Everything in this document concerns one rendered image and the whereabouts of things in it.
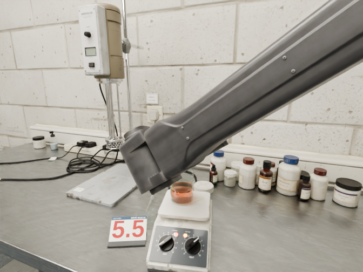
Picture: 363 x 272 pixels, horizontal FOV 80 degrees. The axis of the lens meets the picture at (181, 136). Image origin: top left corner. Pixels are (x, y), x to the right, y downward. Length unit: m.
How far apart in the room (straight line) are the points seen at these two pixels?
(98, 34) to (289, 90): 0.64
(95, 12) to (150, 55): 0.39
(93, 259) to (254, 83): 0.51
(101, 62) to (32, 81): 0.95
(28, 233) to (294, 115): 0.94
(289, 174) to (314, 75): 0.65
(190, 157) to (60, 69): 1.29
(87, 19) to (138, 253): 0.66
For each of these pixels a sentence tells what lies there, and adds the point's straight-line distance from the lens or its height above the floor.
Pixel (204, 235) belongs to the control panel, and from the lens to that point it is 0.51.
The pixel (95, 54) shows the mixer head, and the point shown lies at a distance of 0.76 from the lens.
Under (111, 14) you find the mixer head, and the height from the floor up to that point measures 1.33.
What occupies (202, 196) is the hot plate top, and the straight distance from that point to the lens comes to 0.59.
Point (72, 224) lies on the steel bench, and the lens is 0.71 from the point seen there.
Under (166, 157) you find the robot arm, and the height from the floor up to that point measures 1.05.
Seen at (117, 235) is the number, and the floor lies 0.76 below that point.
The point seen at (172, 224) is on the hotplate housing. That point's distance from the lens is 0.53.
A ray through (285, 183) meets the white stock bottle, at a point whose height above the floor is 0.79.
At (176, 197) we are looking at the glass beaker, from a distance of 0.54.
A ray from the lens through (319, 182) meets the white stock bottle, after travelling 0.84.
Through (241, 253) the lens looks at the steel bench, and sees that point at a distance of 0.58.
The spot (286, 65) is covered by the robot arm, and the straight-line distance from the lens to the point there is 0.18.
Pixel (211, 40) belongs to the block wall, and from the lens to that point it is 0.98.
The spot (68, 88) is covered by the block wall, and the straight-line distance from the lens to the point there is 1.42.
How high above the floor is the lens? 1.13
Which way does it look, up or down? 14 degrees down
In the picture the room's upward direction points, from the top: straight up
